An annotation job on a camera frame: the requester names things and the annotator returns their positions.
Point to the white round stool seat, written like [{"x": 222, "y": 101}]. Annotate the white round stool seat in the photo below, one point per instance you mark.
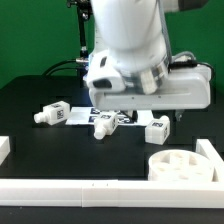
[{"x": 177, "y": 165}]

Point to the white obstacle fence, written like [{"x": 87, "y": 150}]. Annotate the white obstacle fence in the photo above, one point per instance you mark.
[{"x": 117, "y": 193}]

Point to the white block left edge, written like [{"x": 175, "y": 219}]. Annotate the white block left edge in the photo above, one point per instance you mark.
[{"x": 4, "y": 148}]

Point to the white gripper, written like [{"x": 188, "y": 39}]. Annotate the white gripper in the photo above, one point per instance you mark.
[{"x": 186, "y": 88}]

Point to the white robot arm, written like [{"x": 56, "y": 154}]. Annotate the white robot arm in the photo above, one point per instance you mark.
[{"x": 136, "y": 69}]

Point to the white paper marker sheet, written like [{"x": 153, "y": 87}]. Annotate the white paper marker sheet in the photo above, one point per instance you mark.
[{"x": 86, "y": 116}]

